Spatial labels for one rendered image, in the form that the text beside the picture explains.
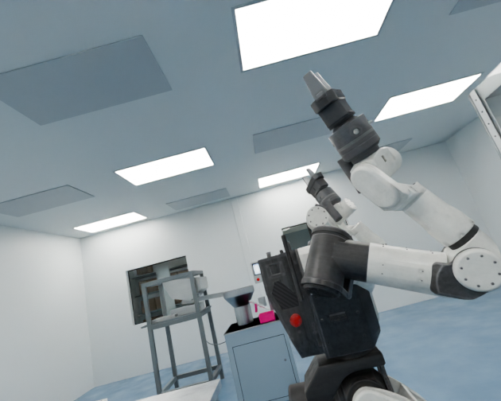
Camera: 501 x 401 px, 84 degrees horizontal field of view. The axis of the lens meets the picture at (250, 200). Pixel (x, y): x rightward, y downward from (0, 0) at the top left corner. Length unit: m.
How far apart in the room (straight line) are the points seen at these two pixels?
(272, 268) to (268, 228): 4.97
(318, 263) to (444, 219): 0.26
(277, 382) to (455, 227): 2.71
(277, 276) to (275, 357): 2.32
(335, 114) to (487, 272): 0.40
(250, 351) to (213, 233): 3.27
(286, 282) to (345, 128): 0.45
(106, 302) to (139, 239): 1.38
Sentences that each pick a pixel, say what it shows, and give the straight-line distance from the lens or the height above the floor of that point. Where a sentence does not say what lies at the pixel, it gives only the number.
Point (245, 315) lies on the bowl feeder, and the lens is 3.30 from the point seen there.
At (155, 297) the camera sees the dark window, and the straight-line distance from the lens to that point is 6.32.
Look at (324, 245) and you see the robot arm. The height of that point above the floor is 1.27.
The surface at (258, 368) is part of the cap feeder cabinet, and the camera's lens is 3.15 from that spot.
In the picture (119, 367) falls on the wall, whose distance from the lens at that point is 6.68.
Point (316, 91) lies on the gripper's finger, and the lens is 0.66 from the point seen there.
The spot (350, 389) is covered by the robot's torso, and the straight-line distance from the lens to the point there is 0.94.
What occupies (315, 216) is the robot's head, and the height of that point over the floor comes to 1.37.
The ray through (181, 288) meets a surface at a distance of 4.00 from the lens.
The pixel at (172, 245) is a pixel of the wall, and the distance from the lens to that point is 6.11.
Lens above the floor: 1.25
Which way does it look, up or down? 15 degrees up
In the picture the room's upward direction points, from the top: 15 degrees counter-clockwise
